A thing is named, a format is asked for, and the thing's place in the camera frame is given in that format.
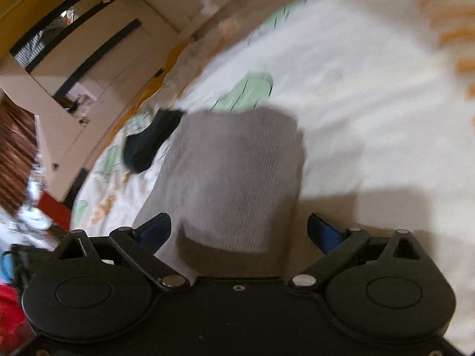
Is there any black folded cloth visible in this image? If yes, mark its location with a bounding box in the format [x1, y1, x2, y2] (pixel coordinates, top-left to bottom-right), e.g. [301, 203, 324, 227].
[122, 108, 187, 174]

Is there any brown curtain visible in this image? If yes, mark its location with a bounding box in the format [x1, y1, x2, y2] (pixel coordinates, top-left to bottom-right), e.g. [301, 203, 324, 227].
[0, 94, 38, 216]

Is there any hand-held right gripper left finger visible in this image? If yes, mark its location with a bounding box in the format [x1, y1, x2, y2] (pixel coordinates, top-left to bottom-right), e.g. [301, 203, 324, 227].
[54, 213, 188, 292]

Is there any white leaf-print quilt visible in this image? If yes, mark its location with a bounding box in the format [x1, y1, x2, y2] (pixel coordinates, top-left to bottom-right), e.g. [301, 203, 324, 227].
[70, 0, 475, 342]

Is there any grey knitted hoodie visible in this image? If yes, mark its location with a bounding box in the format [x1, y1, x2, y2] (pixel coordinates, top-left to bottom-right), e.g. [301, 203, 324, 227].
[132, 106, 307, 279]

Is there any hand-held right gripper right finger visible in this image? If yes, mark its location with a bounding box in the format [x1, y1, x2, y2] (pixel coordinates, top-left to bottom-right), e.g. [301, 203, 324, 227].
[287, 212, 424, 292]

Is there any beige wooden wardrobe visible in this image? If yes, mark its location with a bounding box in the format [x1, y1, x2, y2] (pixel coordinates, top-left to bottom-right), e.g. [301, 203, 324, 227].
[0, 0, 194, 201]

